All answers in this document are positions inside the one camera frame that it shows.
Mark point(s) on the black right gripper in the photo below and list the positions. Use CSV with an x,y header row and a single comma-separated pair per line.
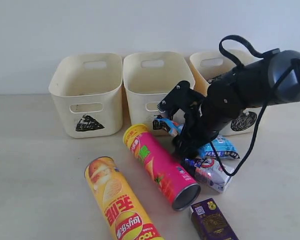
x,y
203,122

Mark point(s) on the blue snack packet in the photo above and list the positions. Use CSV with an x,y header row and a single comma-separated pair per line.
x,y
171,127
224,148

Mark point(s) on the pink chips can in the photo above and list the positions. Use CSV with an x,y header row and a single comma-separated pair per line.
x,y
174,182

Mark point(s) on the yellow chips can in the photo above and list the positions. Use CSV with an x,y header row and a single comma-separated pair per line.
x,y
121,209

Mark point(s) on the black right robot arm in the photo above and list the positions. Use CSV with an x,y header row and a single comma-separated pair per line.
x,y
271,81

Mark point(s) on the cream bin circle mark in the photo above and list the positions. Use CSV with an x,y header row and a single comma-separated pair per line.
x,y
206,67

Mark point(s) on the silver blue milk carton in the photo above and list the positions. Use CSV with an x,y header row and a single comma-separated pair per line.
x,y
207,171

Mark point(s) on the cream bin square mark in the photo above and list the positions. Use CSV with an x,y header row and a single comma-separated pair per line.
x,y
148,77

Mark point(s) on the purple drink carton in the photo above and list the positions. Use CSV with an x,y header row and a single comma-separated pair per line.
x,y
209,221

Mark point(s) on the cream bin triangle mark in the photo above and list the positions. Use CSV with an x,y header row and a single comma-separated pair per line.
x,y
87,92

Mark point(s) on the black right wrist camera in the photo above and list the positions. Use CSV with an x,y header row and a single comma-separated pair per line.
x,y
181,97

